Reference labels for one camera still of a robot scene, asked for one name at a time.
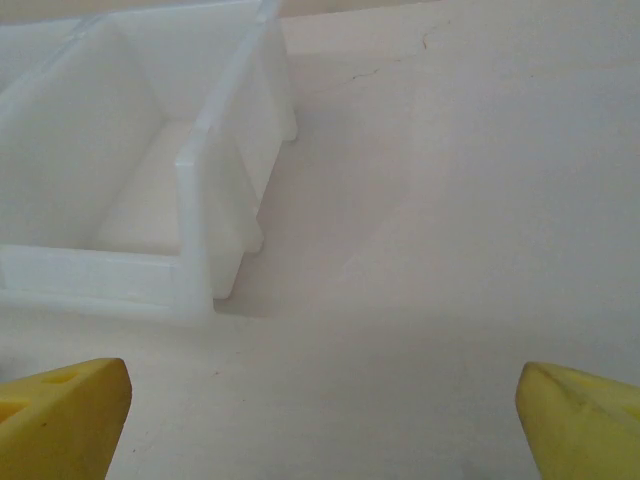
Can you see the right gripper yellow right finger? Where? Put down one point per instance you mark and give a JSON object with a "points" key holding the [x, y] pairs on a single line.
{"points": [[590, 430]]}

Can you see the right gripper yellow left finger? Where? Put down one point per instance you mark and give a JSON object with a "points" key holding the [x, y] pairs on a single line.
{"points": [[55, 425]]}

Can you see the white compartment container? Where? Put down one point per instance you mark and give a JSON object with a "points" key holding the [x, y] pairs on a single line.
{"points": [[75, 150]]}

